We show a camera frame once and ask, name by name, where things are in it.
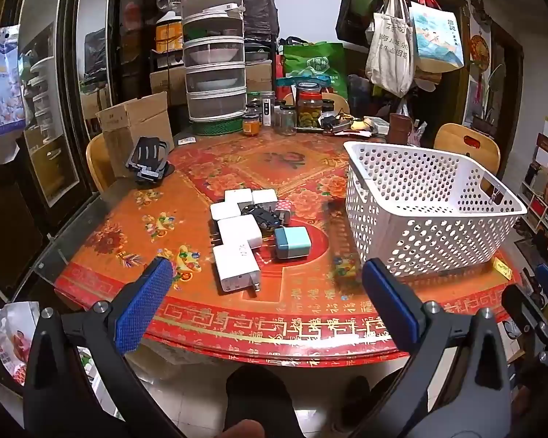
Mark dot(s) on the white perforated plastic basket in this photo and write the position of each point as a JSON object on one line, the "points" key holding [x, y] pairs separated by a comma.
{"points": [[438, 219]]}

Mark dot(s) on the open cardboard box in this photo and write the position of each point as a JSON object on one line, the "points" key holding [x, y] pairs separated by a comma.
{"points": [[132, 123]]}

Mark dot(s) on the clear glass jar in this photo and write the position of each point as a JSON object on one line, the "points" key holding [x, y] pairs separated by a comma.
{"points": [[285, 121]]}

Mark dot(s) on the brown mug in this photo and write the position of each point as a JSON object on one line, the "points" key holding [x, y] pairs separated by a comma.
{"points": [[399, 130]]}

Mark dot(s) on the white charger with handwriting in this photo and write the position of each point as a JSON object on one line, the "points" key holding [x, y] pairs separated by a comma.
{"points": [[235, 273]]}

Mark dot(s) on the yellow sticker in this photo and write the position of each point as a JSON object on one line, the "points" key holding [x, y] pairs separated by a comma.
{"points": [[501, 268]]}

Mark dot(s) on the red wall ornament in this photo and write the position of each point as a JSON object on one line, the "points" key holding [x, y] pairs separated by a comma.
{"points": [[479, 52]]}

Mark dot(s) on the small dark lid jar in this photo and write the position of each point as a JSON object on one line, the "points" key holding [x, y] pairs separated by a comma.
{"points": [[254, 109]]}

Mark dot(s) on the white stacked dish cover tower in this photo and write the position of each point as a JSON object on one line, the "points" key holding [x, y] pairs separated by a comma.
{"points": [[214, 82]]}

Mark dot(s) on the black plastic bag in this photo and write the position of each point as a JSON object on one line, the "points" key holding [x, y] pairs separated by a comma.
{"points": [[258, 11]]}

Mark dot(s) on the white cubby shelf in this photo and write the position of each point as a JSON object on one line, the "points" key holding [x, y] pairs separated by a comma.
{"points": [[545, 182]]}

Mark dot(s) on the green shopping bag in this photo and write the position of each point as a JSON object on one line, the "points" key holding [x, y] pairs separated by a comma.
{"points": [[315, 66]]}

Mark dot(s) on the teal and white charger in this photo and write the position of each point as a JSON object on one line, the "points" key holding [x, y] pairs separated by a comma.
{"points": [[288, 242]]}

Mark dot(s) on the small white card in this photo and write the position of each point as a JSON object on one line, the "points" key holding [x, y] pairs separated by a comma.
{"points": [[186, 140]]}

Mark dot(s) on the potted plant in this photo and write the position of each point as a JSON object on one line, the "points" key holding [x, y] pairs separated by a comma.
{"points": [[486, 109]]}

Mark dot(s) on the white canvas tote bag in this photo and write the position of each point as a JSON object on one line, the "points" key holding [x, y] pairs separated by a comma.
{"points": [[390, 54]]}

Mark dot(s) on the printed blue tote bag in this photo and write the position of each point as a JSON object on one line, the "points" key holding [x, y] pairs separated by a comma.
{"points": [[436, 41]]}

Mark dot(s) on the red and white charger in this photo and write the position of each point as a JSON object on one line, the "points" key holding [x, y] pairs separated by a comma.
{"points": [[284, 210]]}

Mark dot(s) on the black folding stand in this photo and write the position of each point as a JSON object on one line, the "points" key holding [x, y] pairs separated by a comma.
{"points": [[148, 159]]}

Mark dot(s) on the large white charger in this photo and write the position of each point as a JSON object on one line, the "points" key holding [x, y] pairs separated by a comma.
{"points": [[239, 232]]}

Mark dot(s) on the black slipper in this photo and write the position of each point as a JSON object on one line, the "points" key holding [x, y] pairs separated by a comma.
{"points": [[260, 397]]}

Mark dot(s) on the orange jar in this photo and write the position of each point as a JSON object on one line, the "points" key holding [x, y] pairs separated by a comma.
{"points": [[251, 127]]}

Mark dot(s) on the wooden chair with slotted back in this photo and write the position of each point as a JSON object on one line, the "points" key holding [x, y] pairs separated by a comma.
{"points": [[454, 141]]}

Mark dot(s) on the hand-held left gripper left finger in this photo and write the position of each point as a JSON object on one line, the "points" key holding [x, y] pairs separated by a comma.
{"points": [[141, 303]]}

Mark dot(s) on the red and white snack bag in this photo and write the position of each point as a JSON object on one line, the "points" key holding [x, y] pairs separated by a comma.
{"points": [[11, 337]]}

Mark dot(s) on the yellow container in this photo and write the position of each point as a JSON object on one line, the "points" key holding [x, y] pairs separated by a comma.
{"points": [[169, 36]]}

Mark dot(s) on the black hanging bag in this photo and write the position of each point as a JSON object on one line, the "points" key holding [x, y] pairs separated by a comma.
{"points": [[349, 13]]}

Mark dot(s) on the blue printed plastic bag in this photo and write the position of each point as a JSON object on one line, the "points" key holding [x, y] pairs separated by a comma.
{"points": [[2, 86]]}

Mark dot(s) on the black charger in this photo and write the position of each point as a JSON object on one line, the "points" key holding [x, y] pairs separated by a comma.
{"points": [[262, 218]]}

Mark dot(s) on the green plastic basket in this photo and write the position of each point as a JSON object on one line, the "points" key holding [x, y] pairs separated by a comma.
{"points": [[219, 127]]}

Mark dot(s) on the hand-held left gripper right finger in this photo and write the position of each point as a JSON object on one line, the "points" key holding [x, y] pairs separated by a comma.
{"points": [[388, 303]]}

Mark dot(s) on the brown cardboard box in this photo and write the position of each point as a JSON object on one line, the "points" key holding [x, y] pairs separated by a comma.
{"points": [[166, 86], [259, 77]]}

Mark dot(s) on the tray of small clutter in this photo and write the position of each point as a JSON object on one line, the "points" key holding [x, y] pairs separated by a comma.
{"points": [[347, 125]]}

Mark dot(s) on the red printed tablecloth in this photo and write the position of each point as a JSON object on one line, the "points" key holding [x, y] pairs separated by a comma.
{"points": [[255, 328]]}

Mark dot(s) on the black box with white label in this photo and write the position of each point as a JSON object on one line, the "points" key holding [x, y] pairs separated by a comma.
{"points": [[267, 109]]}

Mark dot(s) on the pickle jar with red lid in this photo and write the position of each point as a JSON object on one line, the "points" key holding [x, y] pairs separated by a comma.
{"points": [[309, 112]]}

